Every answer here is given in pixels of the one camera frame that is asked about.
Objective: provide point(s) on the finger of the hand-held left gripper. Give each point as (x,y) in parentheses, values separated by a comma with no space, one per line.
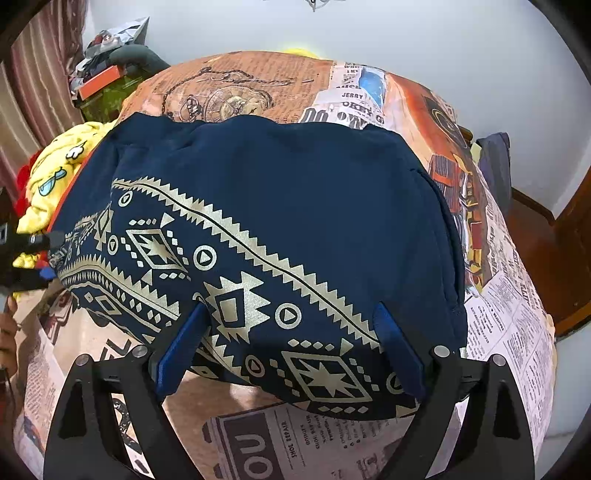
(46,241)
(46,273)

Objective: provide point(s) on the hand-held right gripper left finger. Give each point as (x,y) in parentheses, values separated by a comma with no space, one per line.
(178,355)

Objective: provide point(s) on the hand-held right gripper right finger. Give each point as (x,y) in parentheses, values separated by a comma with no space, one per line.
(401,355)

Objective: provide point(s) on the navy patterned hoodie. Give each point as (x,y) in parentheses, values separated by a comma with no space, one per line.
(300,207)

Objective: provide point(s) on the person's left hand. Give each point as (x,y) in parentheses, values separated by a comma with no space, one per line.
(9,332)

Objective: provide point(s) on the red fuzzy cloth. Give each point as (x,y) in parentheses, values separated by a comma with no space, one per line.
(27,180)

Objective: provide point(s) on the yellow cartoon print garment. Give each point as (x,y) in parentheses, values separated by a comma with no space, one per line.
(55,161)

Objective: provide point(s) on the newspaper print bedsheet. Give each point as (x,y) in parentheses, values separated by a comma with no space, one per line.
(508,323)

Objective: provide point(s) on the green box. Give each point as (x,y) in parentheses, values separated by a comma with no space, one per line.
(108,101)

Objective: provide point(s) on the orange red box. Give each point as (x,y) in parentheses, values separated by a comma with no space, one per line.
(99,82)

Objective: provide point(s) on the striped brown curtain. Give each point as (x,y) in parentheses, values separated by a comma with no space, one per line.
(41,69)

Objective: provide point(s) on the wooden door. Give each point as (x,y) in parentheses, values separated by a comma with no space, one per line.
(570,258)

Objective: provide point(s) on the grey plush cushion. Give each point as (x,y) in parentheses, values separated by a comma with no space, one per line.
(138,54)

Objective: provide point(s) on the dark blue pillow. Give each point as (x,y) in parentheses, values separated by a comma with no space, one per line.
(494,161)

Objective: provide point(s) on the yellow round object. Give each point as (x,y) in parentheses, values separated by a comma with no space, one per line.
(299,51)

